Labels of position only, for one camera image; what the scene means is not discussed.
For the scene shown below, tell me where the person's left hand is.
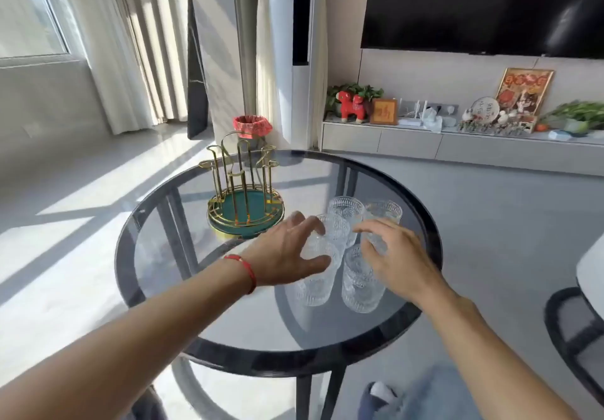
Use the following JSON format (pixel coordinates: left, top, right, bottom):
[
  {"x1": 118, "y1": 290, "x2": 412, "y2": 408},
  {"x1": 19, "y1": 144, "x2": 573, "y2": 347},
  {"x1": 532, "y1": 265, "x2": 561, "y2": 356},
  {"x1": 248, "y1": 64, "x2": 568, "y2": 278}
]
[{"x1": 238, "y1": 211, "x2": 333, "y2": 289}]

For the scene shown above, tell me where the person's right hand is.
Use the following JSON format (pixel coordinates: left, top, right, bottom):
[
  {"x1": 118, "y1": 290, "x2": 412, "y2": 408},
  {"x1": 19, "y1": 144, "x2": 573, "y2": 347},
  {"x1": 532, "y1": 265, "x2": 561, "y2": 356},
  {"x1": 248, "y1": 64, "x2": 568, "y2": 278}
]
[{"x1": 352, "y1": 218, "x2": 450, "y2": 306}]

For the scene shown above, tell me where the gold and green cup rack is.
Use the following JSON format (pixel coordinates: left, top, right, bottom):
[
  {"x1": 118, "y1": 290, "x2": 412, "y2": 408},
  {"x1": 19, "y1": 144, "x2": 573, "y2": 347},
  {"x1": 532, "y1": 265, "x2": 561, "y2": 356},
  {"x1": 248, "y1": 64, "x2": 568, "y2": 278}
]
[{"x1": 198, "y1": 131, "x2": 286, "y2": 239}]

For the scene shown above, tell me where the person's left forearm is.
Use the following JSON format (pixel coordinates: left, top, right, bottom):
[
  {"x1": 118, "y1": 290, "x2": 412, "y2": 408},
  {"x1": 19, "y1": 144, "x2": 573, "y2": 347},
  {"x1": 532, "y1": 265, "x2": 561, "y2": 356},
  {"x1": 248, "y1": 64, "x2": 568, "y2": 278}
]
[{"x1": 0, "y1": 257, "x2": 254, "y2": 420}]

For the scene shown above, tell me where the person's right forearm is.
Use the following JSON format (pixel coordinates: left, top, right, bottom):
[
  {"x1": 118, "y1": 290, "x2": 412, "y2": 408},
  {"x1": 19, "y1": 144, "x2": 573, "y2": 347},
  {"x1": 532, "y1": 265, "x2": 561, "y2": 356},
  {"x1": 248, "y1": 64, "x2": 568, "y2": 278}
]
[{"x1": 415, "y1": 280, "x2": 581, "y2": 420}]

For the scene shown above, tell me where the person's left leg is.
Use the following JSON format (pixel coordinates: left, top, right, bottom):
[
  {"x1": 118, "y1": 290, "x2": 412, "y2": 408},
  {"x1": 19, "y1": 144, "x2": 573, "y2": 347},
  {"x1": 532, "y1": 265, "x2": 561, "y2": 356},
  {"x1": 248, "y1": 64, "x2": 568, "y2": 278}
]
[{"x1": 120, "y1": 384, "x2": 169, "y2": 420}]

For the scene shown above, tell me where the round black glass table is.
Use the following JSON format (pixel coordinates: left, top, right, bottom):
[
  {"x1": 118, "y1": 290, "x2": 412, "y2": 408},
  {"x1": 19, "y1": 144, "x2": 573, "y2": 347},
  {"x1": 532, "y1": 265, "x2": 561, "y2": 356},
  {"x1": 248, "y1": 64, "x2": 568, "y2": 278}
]
[{"x1": 115, "y1": 149, "x2": 444, "y2": 420}]

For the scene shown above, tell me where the trash bin with red bag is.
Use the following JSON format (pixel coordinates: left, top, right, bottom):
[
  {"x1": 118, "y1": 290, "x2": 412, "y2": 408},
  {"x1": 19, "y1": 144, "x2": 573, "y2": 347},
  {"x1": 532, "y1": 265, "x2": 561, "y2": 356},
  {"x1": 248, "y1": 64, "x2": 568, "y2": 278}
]
[{"x1": 232, "y1": 114, "x2": 274, "y2": 152}]

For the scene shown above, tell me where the white router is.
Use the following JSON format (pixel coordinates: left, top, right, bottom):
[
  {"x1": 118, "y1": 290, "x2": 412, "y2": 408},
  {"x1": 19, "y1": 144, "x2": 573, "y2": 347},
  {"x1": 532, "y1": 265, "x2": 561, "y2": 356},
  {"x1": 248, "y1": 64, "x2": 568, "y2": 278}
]
[{"x1": 398, "y1": 99, "x2": 428, "y2": 127}]

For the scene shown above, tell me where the dark blue slipper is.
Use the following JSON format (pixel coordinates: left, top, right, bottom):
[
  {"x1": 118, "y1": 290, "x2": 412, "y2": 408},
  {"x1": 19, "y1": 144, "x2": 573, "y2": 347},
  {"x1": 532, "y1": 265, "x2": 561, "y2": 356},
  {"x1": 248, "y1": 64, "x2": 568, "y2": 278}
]
[{"x1": 357, "y1": 380, "x2": 400, "y2": 420}]

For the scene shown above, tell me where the crumpled white tissue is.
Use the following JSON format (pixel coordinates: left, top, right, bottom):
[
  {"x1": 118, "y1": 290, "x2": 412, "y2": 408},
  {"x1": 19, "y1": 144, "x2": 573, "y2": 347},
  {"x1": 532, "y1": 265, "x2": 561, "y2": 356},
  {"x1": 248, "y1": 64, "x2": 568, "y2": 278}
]
[{"x1": 421, "y1": 107, "x2": 444, "y2": 134}]

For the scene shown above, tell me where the small wooden framed picture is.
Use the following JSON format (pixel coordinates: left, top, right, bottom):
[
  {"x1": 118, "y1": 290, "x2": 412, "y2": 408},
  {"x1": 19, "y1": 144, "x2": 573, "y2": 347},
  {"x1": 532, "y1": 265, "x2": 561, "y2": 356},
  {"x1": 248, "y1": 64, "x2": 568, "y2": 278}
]
[{"x1": 369, "y1": 98, "x2": 399, "y2": 126}]

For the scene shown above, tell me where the red horse figurine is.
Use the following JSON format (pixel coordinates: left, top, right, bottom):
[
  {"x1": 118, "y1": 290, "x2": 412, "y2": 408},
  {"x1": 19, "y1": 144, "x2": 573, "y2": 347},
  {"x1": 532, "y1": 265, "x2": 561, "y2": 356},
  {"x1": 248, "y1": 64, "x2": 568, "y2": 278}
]
[{"x1": 337, "y1": 90, "x2": 368, "y2": 124}]

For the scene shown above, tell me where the cluster of small figurines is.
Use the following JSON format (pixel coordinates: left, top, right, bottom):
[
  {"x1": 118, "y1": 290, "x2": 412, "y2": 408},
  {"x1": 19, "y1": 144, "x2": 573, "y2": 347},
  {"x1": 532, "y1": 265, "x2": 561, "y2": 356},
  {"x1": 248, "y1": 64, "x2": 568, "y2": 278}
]
[{"x1": 457, "y1": 108, "x2": 539, "y2": 136}]

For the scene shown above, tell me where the round white decorative plate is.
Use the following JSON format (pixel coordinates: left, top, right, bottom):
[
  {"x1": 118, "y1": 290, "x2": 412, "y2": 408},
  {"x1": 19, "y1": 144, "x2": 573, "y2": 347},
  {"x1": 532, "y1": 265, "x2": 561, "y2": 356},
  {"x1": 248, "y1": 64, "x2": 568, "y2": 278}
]
[{"x1": 470, "y1": 96, "x2": 501, "y2": 125}]

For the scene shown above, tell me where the green potted plant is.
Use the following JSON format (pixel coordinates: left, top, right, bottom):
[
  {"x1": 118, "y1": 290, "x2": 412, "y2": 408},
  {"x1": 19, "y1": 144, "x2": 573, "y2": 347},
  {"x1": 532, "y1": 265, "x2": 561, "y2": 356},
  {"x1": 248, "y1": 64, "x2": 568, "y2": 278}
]
[{"x1": 325, "y1": 83, "x2": 384, "y2": 116}]

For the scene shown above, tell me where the black marble slab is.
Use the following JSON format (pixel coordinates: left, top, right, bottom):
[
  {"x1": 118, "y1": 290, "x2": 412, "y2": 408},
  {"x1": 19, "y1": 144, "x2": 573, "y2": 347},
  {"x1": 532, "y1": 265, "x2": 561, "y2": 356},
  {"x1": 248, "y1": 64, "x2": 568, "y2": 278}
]
[{"x1": 186, "y1": 0, "x2": 210, "y2": 140}]

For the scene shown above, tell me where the black chair with white seat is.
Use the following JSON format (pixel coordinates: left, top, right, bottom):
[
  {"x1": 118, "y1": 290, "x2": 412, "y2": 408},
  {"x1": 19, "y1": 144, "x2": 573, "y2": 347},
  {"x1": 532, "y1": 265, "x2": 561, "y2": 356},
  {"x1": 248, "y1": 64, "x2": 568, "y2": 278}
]
[{"x1": 544, "y1": 233, "x2": 604, "y2": 409}]

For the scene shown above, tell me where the white standing air conditioner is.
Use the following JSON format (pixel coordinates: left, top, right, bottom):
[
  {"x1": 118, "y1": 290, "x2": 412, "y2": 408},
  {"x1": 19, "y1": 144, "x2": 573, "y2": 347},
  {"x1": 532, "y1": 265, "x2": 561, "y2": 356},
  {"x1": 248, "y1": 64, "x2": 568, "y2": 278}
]
[{"x1": 267, "y1": 0, "x2": 315, "y2": 150}]

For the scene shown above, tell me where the gold framed picture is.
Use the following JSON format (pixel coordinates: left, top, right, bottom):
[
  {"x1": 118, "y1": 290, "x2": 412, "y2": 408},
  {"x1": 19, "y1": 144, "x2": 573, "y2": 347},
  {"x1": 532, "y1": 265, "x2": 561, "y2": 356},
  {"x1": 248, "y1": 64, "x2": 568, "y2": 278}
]
[{"x1": 494, "y1": 67, "x2": 556, "y2": 119}]

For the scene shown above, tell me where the grey vertical pipe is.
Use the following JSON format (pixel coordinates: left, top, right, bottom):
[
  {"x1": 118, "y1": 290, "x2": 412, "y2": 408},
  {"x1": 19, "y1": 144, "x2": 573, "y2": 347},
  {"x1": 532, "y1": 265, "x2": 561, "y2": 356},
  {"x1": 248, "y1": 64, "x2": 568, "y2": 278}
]
[{"x1": 231, "y1": 0, "x2": 259, "y2": 116}]

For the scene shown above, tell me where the leafy green plant bowl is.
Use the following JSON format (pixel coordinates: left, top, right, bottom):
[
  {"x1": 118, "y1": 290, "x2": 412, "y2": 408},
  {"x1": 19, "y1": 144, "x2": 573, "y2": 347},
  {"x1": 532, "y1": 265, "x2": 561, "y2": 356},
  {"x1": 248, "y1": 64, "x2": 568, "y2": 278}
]
[{"x1": 537, "y1": 100, "x2": 604, "y2": 135}]

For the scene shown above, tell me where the beige curtain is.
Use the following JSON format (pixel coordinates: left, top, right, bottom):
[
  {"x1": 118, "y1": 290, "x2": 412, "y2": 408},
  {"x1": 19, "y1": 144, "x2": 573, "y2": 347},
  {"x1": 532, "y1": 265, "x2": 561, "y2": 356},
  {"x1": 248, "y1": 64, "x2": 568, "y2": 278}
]
[{"x1": 106, "y1": 0, "x2": 189, "y2": 123}]

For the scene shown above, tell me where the white sheer curtain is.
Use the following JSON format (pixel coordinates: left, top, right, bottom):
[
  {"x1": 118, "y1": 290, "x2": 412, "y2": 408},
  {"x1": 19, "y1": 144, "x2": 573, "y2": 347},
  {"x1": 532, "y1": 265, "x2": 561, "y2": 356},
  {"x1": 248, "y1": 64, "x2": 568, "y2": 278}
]
[{"x1": 54, "y1": 0, "x2": 157, "y2": 135}]

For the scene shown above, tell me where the white framed window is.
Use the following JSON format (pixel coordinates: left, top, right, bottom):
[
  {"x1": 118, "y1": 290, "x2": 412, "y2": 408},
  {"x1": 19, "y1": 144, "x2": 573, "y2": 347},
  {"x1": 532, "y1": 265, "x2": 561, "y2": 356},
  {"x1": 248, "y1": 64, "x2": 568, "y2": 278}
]
[{"x1": 0, "y1": 0, "x2": 88, "y2": 68}]

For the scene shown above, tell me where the red string bracelet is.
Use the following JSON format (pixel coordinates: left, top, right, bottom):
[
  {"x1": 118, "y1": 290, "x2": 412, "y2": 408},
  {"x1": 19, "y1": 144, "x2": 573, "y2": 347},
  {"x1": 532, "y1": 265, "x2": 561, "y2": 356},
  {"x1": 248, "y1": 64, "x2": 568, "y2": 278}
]
[{"x1": 223, "y1": 254, "x2": 258, "y2": 295}]

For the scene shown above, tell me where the grey wall socket panel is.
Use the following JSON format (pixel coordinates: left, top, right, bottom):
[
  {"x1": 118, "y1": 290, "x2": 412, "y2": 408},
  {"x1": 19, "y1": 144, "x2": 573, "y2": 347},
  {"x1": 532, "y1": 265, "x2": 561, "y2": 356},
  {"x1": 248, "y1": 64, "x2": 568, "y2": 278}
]
[{"x1": 398, "y1": 100, "x2": 459, "y2": 116}]

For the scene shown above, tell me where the black wall television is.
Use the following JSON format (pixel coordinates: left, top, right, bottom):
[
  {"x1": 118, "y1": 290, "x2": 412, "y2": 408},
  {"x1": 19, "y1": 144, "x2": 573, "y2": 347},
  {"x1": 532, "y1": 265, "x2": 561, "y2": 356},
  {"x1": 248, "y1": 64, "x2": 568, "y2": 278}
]
[{"x1": 361, "y1": 0, "x2": 604, "y2": 60}]

